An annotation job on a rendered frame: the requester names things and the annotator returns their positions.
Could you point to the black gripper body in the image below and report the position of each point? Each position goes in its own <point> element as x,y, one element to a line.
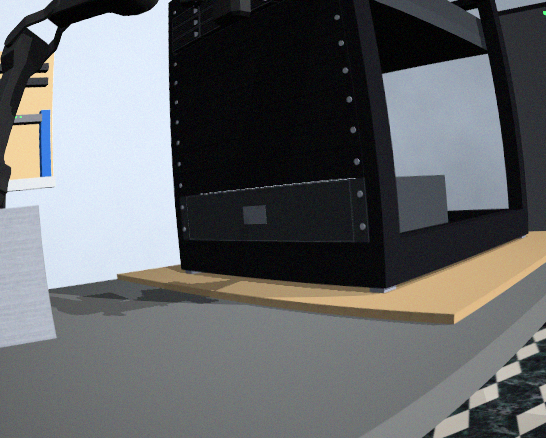
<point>228,12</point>

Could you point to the black server rack frame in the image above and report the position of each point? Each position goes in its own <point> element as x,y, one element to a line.
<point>249,102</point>

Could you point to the tan flat board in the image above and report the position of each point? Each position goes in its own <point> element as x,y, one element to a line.
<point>445,296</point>

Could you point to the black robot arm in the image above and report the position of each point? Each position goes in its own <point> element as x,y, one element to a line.
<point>24,54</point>

